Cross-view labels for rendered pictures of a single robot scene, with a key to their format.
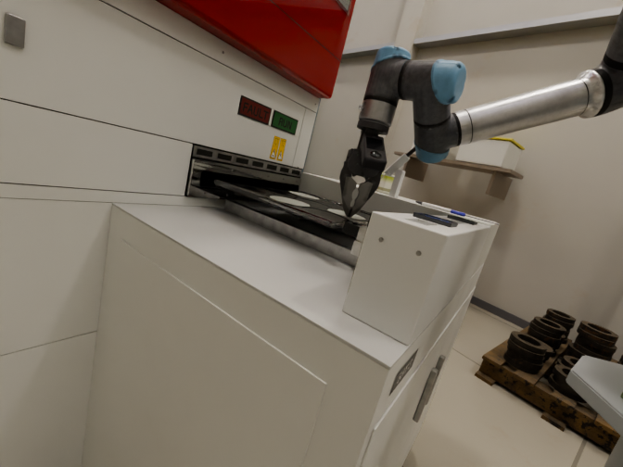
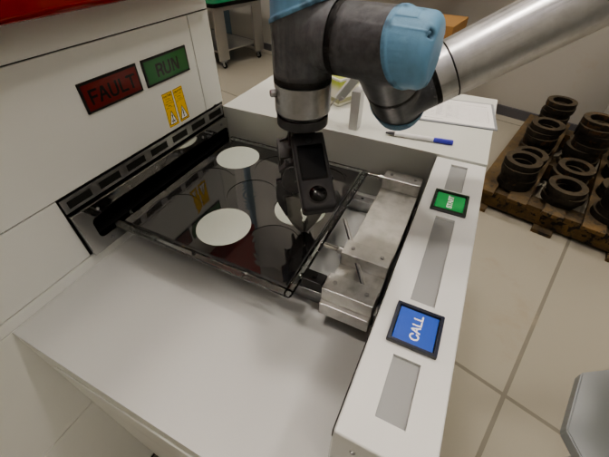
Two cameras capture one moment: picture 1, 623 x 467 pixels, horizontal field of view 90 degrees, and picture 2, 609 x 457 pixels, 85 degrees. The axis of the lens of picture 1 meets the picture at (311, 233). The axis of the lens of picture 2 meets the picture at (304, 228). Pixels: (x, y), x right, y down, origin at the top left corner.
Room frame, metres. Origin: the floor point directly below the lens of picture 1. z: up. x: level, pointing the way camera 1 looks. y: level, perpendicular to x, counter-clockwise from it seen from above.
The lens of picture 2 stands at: (0.30, -0.03, 1.31)
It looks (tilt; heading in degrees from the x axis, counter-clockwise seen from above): 43 degrees down; 354
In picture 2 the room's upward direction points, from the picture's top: straight up
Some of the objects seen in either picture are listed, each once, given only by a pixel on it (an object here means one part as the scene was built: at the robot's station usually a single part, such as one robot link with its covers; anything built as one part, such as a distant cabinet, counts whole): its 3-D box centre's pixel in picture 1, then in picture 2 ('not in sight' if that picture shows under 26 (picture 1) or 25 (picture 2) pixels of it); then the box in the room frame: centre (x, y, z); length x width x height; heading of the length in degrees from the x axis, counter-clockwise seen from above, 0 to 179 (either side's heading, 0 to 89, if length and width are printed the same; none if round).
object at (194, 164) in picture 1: (253, 185); (169, 174); (0.94, 0.21, 0.89); 0.44 x 0.02 x 0.10; 148
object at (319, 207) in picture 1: (311, 203); (252, 195); (0.85, 0.02, 0.90); 0.34 x 0.34 x 0.01; 58
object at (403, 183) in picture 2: not in sight; (401, 182); (0.86, -0.30, 0.89); 0.08 x 0.03 x 0.03; 58
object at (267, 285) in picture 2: (267, 200); (195, 255); (0.69, 0.11, 0.90); 0.37 x 0.01 x 0.01; 58
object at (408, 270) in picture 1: (439, 256); (424, 283); (0.59, -0.25, 0.89); 0.55 x 0.09 x 0.14; 148
